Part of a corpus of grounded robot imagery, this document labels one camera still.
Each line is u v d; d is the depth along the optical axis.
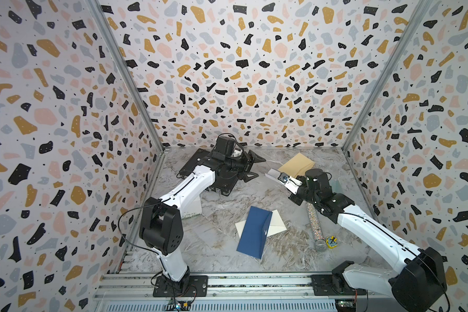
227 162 0.69
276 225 0.91
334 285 0.66
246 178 0.78
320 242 0.82
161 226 0.46
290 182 0.68
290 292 0.73
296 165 1.14
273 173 0.86
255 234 0.87
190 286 0.73
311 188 0.61
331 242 0.84
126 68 0.86
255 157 0.74
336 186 1.05
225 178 0.69
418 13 0.72
